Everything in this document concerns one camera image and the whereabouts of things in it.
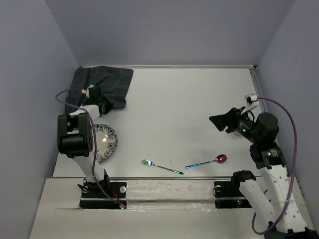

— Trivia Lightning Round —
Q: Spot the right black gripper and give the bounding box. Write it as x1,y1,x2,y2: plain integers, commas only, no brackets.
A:
208,106,260,143

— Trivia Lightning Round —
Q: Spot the dark plaid cloth napkin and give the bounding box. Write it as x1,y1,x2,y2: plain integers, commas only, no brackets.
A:
65,66,134,115

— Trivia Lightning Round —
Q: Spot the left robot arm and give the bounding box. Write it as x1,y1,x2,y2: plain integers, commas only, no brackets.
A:
55,85,115,201

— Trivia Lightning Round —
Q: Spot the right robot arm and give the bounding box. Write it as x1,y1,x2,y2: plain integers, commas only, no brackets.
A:
209,108,319,239

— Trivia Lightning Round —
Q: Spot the blue floral plate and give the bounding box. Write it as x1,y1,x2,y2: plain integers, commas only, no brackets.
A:
94,123,118,163

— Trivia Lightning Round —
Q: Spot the iridescent spoon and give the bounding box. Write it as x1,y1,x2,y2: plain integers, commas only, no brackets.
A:
185,154,227,169

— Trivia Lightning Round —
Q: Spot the iridescent fork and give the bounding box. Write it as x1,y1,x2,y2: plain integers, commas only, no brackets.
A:
141,158,184,175

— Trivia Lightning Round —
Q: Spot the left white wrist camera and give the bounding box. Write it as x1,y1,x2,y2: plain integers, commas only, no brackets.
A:
80,84,99,98

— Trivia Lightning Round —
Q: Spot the aluminium table edge rail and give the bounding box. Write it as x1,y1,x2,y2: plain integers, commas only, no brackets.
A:
81,64,257,71

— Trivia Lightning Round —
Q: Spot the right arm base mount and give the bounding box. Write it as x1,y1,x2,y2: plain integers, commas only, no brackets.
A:
212,181,252,209

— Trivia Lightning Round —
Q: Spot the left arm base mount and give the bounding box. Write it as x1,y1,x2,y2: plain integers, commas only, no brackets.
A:
77,181,127,210

